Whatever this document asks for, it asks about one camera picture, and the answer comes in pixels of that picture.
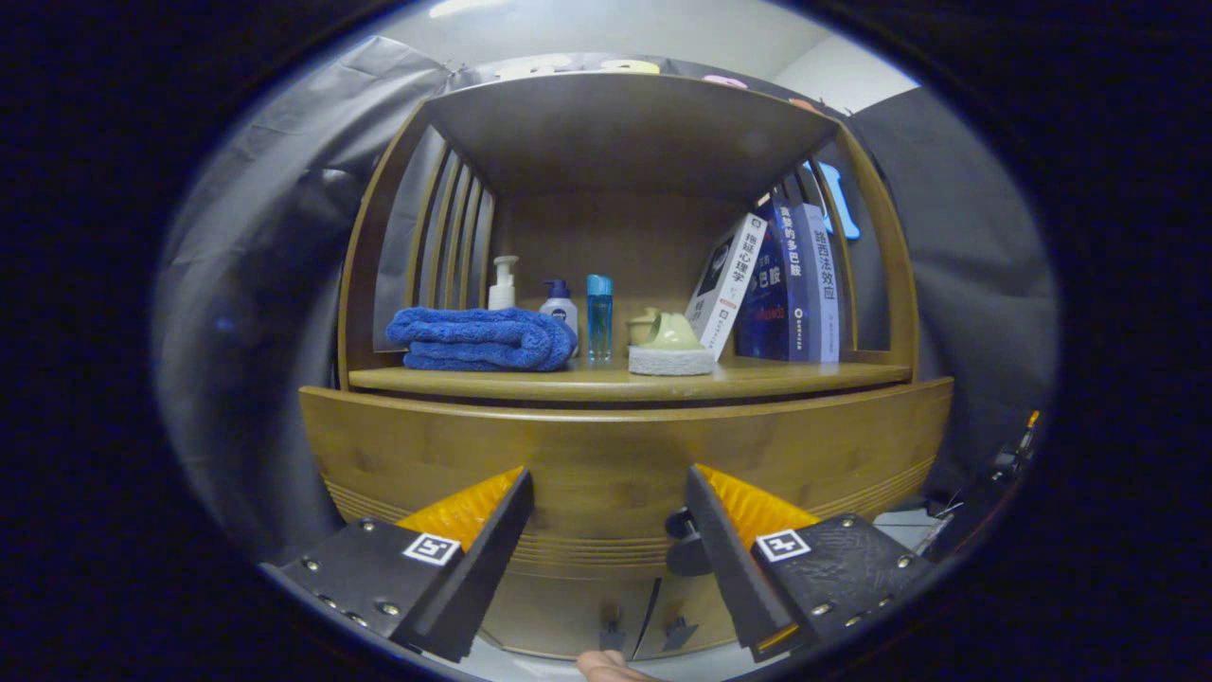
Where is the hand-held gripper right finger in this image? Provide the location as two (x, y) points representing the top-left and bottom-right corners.
(684, 463), (940, 662)

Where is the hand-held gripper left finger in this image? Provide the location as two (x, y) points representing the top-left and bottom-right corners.
(260, 465), (536, 664)

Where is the black drawer knob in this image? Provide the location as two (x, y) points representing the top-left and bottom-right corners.
(665, 508), (713, 577)

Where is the wooden drawer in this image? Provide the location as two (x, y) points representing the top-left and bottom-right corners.
(298, 377), (955, 581)

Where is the green scrub brush white sponge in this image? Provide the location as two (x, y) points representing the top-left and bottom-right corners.
(627, 313), (718, 377)

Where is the wooden cabinet door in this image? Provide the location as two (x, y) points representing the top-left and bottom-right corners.
(634, 573), (749, 655)
(478, 568), (659, 661)

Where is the wooden countertop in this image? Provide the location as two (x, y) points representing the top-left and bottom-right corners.
(347, 355), (915, 404)

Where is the wooden cabinet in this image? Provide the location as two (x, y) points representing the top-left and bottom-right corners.
(336, 72), (921, 661)

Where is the blue folded towel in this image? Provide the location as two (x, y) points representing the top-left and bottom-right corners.
(384, 305), (579, 372)

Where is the black equipment with orange part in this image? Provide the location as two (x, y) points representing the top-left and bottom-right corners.
(923, 409), (1043, 560)

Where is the white bottle with blue cap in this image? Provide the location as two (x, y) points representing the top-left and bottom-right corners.
(539, 278), (579, 356)

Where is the clear blue bottle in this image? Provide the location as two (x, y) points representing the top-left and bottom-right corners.
(585, 274), (615, 364)

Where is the white pump bottle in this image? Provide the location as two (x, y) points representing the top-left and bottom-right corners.
(487, 255), (520, 312)

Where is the white book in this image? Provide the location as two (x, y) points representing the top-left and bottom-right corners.
(684, 211), (770, 363)

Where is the dark blue book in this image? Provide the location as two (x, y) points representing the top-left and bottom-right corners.
(737, 197), (812, 362)

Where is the pale blue book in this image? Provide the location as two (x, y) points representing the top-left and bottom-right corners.
(803, 202), (842, 365)

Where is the black backdrop cloth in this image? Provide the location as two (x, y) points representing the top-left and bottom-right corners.
(151, 36), (1060, 569)

